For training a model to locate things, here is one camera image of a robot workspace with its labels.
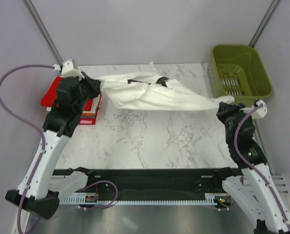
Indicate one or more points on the aluminium rail base frame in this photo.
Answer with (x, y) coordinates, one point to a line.
(224, 204)

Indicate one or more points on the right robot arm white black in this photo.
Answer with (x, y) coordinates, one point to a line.
(263, 207)

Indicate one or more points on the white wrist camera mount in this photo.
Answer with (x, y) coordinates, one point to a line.
(68, 69)
(260, 109)

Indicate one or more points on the aluminium frame post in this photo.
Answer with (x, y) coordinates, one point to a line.
(43, 30)
(264, 22)

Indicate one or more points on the orange folded t shirt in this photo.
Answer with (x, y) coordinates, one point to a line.
(92, 107)

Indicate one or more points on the white slotted cable duct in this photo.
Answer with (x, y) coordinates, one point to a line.
(86, 199)

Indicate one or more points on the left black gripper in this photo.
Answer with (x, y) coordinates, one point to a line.
(94, 84)

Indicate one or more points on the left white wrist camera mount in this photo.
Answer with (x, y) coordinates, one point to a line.
(68, 69)

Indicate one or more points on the right aluminium frame post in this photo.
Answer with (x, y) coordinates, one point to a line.
(264, 22)

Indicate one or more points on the white t shirt robot print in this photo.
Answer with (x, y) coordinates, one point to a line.
(152, 91)

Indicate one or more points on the olive green plastic basket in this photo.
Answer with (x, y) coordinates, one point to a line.
(238, 71)

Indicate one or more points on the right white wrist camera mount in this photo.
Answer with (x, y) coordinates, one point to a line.
(260, 109)

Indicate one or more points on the pink red folded shirts bottom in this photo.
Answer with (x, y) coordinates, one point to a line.
(87, 121)

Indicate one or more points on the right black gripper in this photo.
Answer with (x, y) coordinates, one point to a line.
(224, 109)

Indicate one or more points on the red folded t shirt top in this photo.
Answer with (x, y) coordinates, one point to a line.
(51, 95)

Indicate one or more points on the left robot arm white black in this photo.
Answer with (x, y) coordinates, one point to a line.
(35, 194)

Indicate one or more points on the left aluminium frame post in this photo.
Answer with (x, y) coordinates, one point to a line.
(43, 30)

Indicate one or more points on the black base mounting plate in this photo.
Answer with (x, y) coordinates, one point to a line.
(153, 183)

